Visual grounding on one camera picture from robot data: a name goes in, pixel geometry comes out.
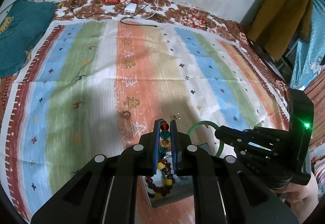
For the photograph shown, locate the teal pillow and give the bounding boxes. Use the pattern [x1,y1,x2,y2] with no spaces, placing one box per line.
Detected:
[0,0,57,79]

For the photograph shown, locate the person's right forearm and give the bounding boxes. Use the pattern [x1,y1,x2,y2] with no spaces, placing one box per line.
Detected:
[278,174,320,224]

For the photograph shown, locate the light blue printed curtain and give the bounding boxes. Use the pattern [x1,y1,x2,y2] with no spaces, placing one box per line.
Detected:
[273,0,325,90]

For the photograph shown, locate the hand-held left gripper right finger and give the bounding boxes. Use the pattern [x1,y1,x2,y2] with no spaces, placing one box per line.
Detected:
[170,120,299,224]

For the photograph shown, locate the white cable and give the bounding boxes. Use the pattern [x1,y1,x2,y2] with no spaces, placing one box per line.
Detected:
[142,0,160,20]

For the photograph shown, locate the dark bead bracelet yellow beads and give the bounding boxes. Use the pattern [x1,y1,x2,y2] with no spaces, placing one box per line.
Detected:
[144,159,176,199]

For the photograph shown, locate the green jade bangle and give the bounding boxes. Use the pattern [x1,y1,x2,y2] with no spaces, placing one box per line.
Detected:
[187,121,226,159]

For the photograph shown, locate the silver metal tin box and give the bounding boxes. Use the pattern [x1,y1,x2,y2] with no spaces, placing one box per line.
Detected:
[146,142,212,209]

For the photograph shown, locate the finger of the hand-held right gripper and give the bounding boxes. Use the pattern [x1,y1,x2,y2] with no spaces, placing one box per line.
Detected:
[232,143,292,177]
[214,125,288,147]

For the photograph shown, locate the mustard hanging garment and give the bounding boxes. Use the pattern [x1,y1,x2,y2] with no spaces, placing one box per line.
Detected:
[247,0,315,61]

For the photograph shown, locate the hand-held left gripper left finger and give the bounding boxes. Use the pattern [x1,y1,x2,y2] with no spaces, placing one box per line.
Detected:
[30,120,163,224]

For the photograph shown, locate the red striped cloth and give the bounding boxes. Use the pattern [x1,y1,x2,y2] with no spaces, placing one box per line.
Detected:
[303,79,325,150]

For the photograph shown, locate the striped colourful mat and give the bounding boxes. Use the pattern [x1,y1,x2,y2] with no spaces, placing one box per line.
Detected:
[0,20,292,223]

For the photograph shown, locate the multicolour crystal bead bracelet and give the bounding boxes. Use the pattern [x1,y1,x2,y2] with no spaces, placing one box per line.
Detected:
[157,118,171,162]

